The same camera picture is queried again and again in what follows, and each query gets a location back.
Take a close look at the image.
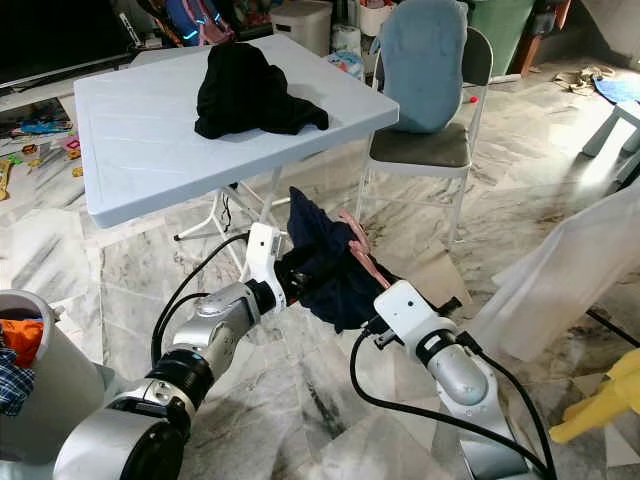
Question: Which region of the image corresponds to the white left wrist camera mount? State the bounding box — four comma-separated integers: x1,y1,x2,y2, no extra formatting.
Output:
245,222,288,286

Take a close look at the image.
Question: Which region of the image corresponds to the blue chair cushion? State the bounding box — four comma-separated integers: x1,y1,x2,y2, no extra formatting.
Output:
372,0,466,134

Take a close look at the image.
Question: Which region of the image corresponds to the blue floor mat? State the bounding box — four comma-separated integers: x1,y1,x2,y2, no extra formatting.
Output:
592,76,640,105

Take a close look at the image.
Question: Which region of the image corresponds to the pink plastic hanger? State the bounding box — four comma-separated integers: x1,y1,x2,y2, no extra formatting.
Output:
338,208,401,291

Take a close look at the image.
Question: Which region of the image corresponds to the grey laundry basket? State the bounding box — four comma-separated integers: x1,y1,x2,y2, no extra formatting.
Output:
0,290,101,466

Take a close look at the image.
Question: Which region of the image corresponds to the blue plaid shirt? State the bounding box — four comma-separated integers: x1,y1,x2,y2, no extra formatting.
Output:
0,345,43,416

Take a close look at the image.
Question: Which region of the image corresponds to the pink toy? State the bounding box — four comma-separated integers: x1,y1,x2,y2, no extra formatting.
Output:
60,133,85,161

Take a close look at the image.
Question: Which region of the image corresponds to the black garment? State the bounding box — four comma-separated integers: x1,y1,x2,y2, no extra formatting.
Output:
194,43,329,141

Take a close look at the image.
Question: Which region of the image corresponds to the white storage trolley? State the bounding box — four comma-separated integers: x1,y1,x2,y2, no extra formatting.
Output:
355,0,396,38

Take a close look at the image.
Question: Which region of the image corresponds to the white lidded bin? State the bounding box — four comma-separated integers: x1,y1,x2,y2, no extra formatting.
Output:
268,0,333,56

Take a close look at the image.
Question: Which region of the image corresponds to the blue round printed toy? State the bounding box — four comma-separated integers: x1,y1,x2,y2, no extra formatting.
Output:
325,50,364,79

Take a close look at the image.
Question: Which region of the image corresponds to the light blue folding table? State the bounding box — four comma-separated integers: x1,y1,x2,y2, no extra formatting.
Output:
73,35,401,243

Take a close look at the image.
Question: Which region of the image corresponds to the black television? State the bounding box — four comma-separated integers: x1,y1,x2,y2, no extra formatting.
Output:
0,0,136,91

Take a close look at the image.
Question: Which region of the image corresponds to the grey folding chair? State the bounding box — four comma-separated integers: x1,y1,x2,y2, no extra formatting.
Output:
355,25,496,246

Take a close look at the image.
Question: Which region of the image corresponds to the brown crumpled cloth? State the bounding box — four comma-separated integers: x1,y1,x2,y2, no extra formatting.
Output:
552,65,616,96

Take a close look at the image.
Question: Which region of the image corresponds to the light grey folding table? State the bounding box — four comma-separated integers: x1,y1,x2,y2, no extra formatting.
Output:
128,44,231,69

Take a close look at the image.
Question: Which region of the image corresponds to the white TV cabinet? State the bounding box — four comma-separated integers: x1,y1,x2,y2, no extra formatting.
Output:
0,60,136,111

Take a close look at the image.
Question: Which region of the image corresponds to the orange garment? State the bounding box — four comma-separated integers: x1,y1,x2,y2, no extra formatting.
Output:
0,318,51,369

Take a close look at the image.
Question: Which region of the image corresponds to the navy blue garment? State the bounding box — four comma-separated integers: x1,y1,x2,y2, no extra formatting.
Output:
278,187,401,334

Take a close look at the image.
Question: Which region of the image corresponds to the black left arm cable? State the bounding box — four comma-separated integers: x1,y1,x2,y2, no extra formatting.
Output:
153,290,213,366
150,232,251,369

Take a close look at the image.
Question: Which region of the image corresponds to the blue pink backpack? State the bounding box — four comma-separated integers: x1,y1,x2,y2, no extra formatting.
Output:
160,0,231,48

